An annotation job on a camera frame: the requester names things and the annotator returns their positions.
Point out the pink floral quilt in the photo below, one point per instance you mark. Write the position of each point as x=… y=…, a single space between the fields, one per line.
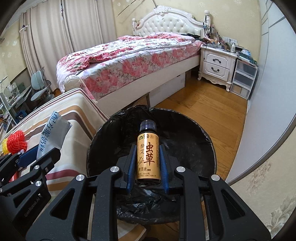
x=105 y=68

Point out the clear plastic drawer unit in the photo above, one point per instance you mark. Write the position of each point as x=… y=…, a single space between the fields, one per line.
x=244 y=77

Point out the beige curtains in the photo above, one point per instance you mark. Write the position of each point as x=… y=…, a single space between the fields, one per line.
x=52 y=29

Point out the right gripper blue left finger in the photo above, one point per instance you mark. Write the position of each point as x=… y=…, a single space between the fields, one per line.
x=131 y=167

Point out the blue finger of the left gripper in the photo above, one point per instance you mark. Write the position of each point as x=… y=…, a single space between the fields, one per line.
x=28 y=157

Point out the white tissue wrapper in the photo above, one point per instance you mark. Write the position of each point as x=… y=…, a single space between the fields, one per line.
x=53 y=134

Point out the yellow foam fruit net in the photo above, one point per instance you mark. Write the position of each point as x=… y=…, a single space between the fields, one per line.
x=4 y=146

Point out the striped bed sheet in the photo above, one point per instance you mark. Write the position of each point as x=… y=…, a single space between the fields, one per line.
x=81 y=207

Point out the brown bottle gold label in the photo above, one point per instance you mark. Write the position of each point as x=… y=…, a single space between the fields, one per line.
x=148 y=160

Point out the white under-bed storage box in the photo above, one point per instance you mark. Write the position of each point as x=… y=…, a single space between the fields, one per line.
x=166 y=90

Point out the white bed with headboard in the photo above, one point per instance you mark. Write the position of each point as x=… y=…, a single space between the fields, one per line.
x=162 y=19

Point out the white study desk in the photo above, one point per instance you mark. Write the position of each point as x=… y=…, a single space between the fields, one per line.
x=14 y=101

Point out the red foam fruit net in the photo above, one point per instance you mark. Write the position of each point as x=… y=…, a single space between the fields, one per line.
x=16 y=142

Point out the white two-drawer nightstand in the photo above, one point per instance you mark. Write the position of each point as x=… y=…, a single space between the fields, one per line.
x=217 y=66

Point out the grey blue desk chair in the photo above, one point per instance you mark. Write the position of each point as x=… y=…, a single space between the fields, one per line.
x=42 y=88

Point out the black lined trash bin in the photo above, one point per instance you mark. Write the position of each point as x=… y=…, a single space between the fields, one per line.
x=183 y=139

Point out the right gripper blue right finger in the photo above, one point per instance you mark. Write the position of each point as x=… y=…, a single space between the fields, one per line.
x=164 y=168

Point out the white round bedpost knob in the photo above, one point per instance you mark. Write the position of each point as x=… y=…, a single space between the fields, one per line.
x=71 y=82

